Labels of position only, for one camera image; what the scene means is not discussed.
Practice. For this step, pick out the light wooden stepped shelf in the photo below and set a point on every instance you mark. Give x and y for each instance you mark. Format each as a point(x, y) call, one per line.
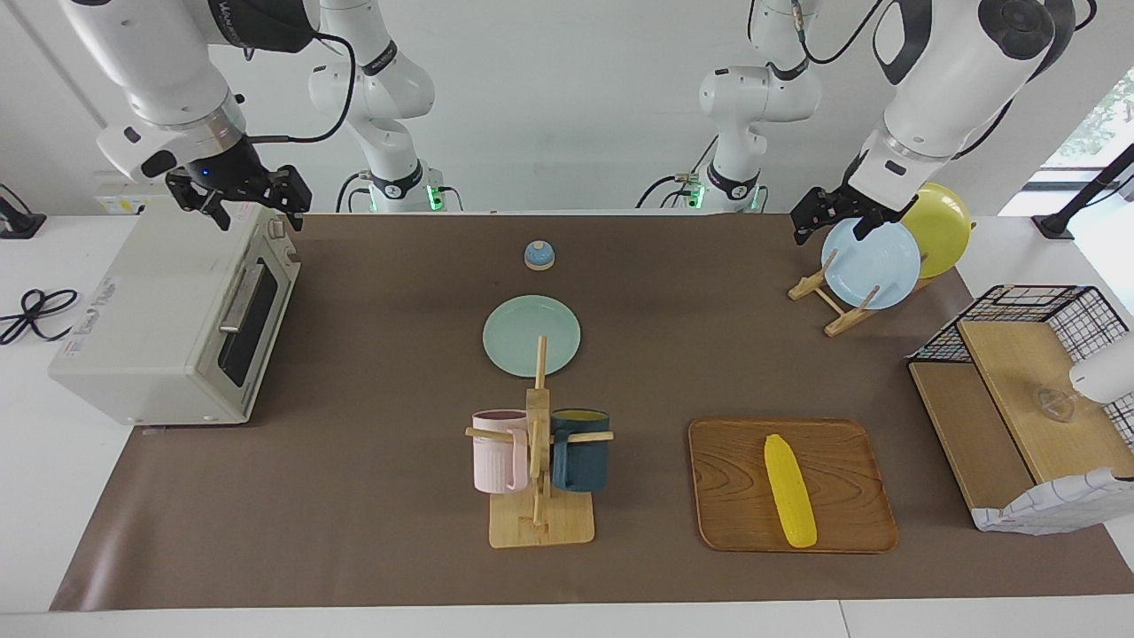
point(1019, 390)

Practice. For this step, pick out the brown table mat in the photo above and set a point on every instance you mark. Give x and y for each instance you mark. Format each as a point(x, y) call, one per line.
point(399, 532)

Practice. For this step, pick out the black clamp stand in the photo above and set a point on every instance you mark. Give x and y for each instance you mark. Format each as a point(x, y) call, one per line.
point(1054, 226)

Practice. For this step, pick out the white wall socket box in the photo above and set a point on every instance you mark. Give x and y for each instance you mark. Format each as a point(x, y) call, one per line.
point(115, 206)

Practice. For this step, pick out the white rounded device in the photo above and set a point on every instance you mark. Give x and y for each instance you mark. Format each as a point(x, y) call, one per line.
point(1107, 372)

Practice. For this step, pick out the small blue bell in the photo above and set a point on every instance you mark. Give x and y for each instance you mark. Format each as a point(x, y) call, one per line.
point(539, 257)

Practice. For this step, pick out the black table mount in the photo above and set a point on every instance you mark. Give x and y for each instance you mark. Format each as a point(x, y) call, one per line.
point(18, 226)

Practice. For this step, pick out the light blue plate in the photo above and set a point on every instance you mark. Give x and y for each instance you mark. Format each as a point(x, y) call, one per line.
point(877, 270)

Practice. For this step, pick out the toaster oven glass door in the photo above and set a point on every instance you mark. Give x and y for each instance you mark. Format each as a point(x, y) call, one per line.
point(232, 354)

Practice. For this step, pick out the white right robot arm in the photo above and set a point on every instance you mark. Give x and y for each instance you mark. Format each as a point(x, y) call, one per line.
point(159, 71)

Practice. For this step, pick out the yellow corn cob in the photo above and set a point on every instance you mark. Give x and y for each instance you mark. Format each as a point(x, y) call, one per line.
point(788, 492)

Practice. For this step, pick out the dark blue mug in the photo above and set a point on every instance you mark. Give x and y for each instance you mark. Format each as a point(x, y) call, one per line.
point(580, 465)

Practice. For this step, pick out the white checked cloth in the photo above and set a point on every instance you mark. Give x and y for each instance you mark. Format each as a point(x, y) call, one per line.
point(1045, 509)

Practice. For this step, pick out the wooden plate rack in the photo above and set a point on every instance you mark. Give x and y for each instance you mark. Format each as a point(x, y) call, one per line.
point(846, 321)

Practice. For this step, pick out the small clear glass piece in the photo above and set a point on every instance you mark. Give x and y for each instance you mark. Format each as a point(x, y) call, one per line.
point(1054, 403)

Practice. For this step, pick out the pink mug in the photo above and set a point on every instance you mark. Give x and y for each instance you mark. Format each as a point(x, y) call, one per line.
point(496, 456)

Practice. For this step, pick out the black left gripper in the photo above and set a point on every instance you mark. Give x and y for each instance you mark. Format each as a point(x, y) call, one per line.
point(873, 206)

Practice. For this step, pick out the pale green plate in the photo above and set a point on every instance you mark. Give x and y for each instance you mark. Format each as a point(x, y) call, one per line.
point(514, 337)

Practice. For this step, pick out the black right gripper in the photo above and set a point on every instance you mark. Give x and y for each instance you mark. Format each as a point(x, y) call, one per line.
point(226, 177)

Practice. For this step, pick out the beige toaster oven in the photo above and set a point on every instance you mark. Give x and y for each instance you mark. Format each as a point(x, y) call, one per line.
point(142, 310)

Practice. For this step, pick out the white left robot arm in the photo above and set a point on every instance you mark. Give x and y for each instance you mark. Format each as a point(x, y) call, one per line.
point(948, 80)

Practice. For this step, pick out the yellow plate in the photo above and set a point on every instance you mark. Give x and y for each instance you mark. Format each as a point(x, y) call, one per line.
point(943, 230)

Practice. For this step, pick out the wooden mug rack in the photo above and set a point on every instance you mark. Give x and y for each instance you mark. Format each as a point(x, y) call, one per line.
point(540, 527)

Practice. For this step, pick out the brown wooden tray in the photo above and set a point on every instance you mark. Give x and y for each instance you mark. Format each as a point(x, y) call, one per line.
point(735, 496)

